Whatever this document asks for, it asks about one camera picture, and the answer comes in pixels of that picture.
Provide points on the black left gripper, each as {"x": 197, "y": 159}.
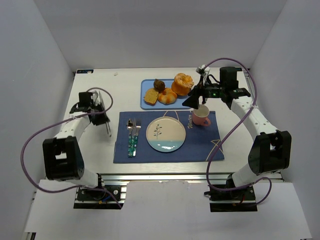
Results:
{"x": 101, "y": 117}

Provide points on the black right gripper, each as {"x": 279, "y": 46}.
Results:
{"x": 201, "y": 92}

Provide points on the round orange white bun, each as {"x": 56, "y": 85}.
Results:
{"x": 167, "y": 97}

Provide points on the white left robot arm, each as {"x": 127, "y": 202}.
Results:
{"x": 63, "y": 159}

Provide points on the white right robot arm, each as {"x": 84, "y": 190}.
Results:
{"x": 271, "y": 147}

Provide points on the large orange muffin bread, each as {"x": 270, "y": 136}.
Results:
{"x": 182, "y": 84}

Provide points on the dark brown bread piece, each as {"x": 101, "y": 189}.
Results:
{"x": 159, "y": 85}

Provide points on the sliced brown bread loaf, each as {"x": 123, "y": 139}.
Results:
{"x": 151, "y": 96}

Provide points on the pink mug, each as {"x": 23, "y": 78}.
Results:
{"x": 200, "y": 116}

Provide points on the light blue plastic tray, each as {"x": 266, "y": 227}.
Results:
{"x": 147, "y": 84}

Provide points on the dark blue placemat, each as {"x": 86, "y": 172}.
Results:
{"x": 199, "y": 143}

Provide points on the cream and blue plate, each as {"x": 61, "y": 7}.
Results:
{"x": 165, "y": 134}

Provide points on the blue label sticker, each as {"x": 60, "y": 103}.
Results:
{"x": 84, "y": 71}

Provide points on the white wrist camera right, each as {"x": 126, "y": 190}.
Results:
{"x": 203, "y": 70}

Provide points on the silver spoon teal handle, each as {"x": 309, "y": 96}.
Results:
{"x": 130, "y": 127}

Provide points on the silver knife teal handle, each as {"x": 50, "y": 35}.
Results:
{"x": 133, "y": 137}

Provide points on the silver fork teal handle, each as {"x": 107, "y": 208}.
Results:
{"x": 136, "y": 136}

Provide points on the aluminium frame rail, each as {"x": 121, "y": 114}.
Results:
{"x": 171, "y": 176}

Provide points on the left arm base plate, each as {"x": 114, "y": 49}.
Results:
{"x": 98, "y": 200}

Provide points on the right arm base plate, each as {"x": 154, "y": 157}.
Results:
{"x": 243, "y": 200}

